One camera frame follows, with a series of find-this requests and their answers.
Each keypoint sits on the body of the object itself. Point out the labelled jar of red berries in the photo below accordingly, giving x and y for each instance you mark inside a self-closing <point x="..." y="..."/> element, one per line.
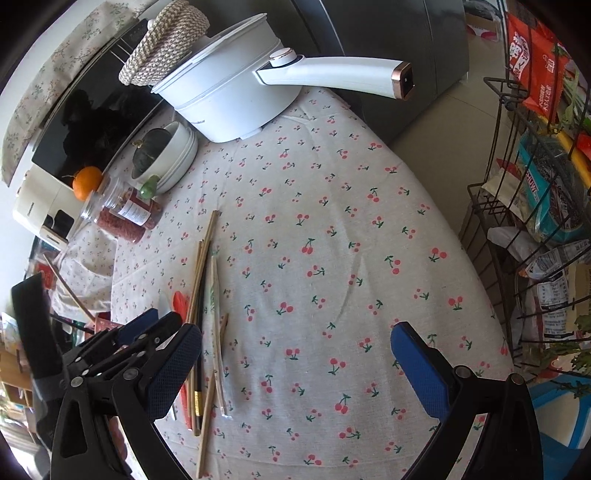
<point x="136" y="210"/>

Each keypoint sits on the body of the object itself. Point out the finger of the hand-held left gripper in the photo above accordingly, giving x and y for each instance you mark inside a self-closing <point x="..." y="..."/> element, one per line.
<point x="138" y="323"/>
<point x="168" y="323"/>

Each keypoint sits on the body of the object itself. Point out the dark green pumpkin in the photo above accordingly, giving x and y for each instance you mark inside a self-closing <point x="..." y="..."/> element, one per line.
<point x="147" y="154"/>

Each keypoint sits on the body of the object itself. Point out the blue snack packet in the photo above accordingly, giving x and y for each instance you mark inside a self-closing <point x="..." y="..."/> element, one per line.
<point x="554" y="198"/>

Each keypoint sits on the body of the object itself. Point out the red snack packet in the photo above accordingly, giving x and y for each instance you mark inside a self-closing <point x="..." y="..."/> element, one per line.
<point x="535" y="60"/>

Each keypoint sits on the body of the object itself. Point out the white plastic bag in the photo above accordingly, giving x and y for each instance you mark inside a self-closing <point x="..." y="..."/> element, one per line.
<point x="508" y="240"/>

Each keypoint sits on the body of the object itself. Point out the glass jar of red berries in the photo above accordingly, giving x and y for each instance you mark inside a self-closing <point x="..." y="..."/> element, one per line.
<point x="120" y="228"/>

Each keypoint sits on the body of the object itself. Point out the cherry print tablecloth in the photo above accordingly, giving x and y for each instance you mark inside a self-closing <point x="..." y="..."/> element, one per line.
<point x="323" y="230"/>

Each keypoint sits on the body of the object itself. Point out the red chopsticks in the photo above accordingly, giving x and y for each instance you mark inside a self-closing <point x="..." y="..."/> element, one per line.
<point x="181" y="307"/>

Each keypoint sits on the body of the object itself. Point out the beige packet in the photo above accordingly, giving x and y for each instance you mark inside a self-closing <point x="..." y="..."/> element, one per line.
<point x="501" y="184"/>

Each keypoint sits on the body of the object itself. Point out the white ceramic bowl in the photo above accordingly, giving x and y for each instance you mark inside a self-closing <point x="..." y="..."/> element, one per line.
<point x="178" y="138"/>
<point x="187" y="166"/>

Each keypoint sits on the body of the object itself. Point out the bundle of chopsticks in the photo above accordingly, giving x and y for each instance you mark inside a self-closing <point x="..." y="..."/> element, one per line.
<point x="205" y="258"/>

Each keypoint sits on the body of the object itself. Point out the small green knob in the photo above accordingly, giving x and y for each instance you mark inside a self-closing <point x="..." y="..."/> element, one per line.
<point x="149" y="188"/>

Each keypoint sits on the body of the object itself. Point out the floral cloth cover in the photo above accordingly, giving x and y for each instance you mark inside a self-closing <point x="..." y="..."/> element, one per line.
<point x="41" y="83"/>

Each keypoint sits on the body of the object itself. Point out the blue and white foam box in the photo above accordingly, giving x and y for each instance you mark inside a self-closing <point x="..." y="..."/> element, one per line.
<point x="563" y="420"/>

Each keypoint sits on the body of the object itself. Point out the orange tangerine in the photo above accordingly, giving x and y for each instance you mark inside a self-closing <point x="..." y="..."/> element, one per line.
<point x="87" y="183"/>

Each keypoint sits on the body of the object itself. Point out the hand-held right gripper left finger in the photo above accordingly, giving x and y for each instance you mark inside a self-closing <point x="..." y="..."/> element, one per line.
<point x="175" y="369"/>

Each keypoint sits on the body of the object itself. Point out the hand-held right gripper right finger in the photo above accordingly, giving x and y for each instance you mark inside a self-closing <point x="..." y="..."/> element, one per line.
<point x="420" y="374"/>

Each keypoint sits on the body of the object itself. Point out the grey refrigerator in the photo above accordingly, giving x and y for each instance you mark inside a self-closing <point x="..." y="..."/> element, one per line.
<point x="392" y="27"/>

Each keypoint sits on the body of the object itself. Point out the yellow long packet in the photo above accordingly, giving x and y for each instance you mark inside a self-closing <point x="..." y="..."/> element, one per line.
<point x="577" y="154"/>

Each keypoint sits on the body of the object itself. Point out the short wooden chopstick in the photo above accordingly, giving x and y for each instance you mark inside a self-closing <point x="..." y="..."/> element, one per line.
<point x="224" y="330"/>

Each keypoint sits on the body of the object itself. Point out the white electric cooking pot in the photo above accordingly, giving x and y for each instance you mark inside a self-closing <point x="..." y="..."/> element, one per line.
<point x="221" y="78"/>

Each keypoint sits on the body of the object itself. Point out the white air fryer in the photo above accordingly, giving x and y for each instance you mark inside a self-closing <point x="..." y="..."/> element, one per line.
<point x="37" y="203"/>

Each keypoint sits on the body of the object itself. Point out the wooden shelf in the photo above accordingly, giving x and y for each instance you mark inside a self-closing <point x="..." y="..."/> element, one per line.
<point x="14" y="369"/>

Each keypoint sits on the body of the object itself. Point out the black microwave oven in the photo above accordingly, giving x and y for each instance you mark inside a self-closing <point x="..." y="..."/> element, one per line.
<point x="83" y="120"/>

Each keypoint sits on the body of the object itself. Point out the clear disposable chopsticks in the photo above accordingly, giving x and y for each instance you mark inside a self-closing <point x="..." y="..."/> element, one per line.
<point x="216" y="300"/>

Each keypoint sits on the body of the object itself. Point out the long wooden chopstick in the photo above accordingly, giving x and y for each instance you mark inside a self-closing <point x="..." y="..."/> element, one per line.
<point x="197" y="272"/>
<point x="206" y="424"/>

